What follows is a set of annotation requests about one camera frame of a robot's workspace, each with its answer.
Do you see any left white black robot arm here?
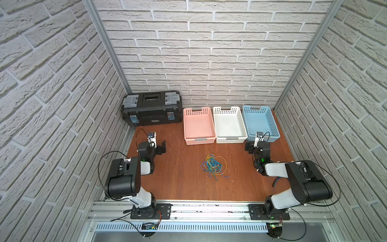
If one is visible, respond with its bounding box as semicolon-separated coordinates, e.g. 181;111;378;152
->
103;141;166;219

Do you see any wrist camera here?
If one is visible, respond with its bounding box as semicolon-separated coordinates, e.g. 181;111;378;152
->
148;132;157;148
254;132;264;148

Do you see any blue perforated basket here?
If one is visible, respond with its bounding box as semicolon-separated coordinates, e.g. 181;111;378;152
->
242;105;280;143

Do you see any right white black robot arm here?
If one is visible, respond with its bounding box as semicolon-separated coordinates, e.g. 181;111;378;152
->
245;141;333;220

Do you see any white perforated basket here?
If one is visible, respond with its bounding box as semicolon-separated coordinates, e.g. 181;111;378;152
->
213;106;248;144

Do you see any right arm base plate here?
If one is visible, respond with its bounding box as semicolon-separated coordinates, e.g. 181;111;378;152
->
248;204;290;220

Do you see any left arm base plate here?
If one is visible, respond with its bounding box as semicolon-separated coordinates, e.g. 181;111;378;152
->
130;203;172;220

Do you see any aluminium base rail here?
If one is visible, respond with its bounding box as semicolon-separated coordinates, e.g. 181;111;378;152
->
87;200;335;234

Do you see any tangled coloured wire pile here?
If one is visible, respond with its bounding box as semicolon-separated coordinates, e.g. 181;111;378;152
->
201;153;230;181

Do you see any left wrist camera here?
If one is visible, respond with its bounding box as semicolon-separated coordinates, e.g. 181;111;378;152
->
148;132;157;148

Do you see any black plastic toolbox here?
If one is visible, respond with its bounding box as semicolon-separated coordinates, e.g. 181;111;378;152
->
121;90;183;127

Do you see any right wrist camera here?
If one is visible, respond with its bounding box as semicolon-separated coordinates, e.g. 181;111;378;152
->
254;132;264;148

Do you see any pink perforated basket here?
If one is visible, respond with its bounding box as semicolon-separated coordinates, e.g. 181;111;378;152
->
183;107;216;145

